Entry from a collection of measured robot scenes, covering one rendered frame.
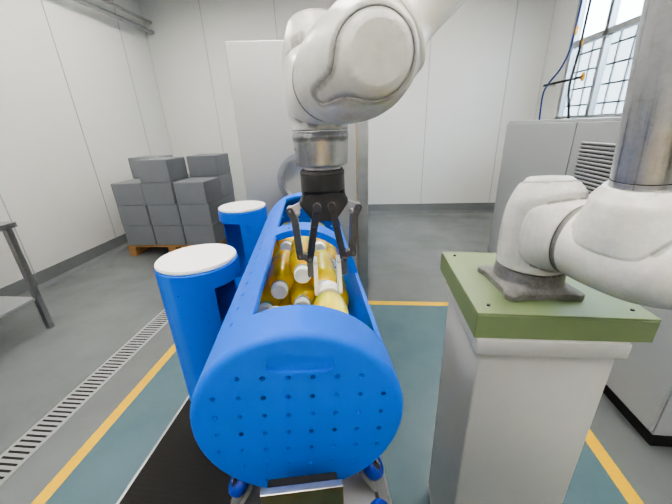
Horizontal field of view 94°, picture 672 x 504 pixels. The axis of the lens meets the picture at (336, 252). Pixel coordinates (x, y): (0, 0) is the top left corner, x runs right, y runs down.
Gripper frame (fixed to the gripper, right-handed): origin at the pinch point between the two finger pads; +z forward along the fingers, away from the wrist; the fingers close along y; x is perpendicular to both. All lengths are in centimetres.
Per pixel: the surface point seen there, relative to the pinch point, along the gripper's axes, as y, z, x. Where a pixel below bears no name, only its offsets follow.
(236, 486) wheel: 15.9, 21.8, 23.0
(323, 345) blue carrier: 2.0, -2.2, 23.5
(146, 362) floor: 122, 119, -130
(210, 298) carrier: 39, 26, -43
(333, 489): 1.9, 14.3, 29.5
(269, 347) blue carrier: 8.3, -2.6, 23.5
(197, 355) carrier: 47, 48, -42
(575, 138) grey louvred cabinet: -165, -15, -139
